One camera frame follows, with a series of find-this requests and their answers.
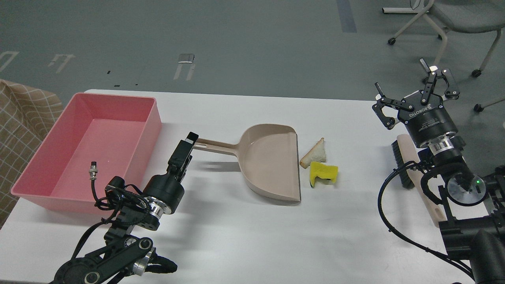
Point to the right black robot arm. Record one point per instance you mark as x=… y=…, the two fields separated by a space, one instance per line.
x=467 y=209

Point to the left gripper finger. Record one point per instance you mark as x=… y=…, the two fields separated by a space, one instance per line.
x=183 y=149
x=183 y=168

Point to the beige plastic dustpan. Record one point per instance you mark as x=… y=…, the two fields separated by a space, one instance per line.
x=268 y=159

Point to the beige hand brush black bristles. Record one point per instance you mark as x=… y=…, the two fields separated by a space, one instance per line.
x=404 y=151

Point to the bread slice piece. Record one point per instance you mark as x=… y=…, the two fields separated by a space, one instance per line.
x=316 y=154

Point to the yellow sponge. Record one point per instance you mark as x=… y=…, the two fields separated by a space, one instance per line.
x=322 y=171

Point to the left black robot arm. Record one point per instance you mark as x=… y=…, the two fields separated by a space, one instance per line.
x=124 y=254

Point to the pink plastic bin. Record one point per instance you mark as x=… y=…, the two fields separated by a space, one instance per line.
x=118 y=132

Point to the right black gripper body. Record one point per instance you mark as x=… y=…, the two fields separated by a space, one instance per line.
x=426 y=122

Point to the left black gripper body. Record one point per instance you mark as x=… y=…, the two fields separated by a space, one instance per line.
x=163 y=194

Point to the beige checkered cloth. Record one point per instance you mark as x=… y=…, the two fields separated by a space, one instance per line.
x=26 y=116

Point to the metal floor plate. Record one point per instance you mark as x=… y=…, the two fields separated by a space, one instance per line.
x=186 y=58

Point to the grey office chair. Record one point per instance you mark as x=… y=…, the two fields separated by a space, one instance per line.
x=460 y=16

